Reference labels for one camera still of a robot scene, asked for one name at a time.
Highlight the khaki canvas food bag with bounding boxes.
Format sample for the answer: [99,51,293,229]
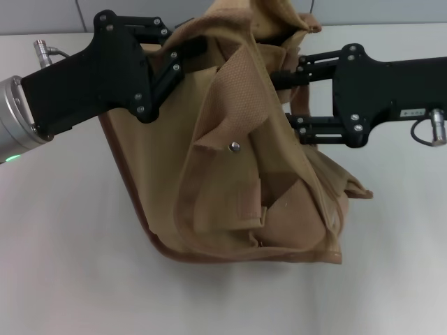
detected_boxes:
[98,0,375,267]

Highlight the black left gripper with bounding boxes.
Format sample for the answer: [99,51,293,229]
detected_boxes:
[20,10,207,136]

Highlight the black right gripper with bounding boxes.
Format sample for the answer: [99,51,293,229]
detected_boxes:
[270,43,447,148]

